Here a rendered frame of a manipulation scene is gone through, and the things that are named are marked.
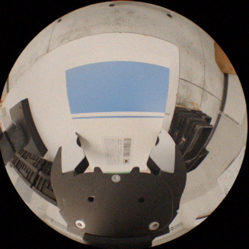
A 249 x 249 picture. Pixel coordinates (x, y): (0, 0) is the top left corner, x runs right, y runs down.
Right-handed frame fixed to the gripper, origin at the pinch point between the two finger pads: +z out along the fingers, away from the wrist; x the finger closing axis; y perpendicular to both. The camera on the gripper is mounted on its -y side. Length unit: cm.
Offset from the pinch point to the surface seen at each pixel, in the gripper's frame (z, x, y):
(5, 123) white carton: 0, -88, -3
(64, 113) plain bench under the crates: 6.2, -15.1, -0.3
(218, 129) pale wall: 59, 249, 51
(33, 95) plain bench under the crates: 6.2, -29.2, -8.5
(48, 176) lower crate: -4.1, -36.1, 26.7
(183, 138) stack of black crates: 26, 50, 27
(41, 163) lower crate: 2, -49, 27
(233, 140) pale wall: -1, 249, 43
